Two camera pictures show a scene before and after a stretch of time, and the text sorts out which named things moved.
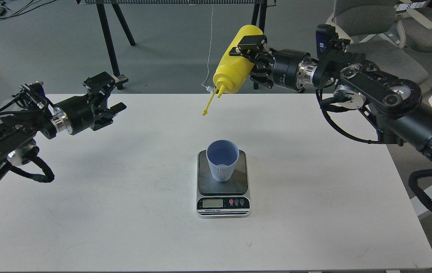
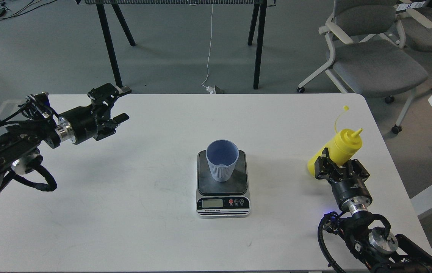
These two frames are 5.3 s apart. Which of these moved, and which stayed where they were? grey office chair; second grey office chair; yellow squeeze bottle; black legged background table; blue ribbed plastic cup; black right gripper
Moved: yellow squeeze bottle; black right gripper
Stayed: second grey office chair; grey office chair; black legged background table; blue ribbed plastic cup
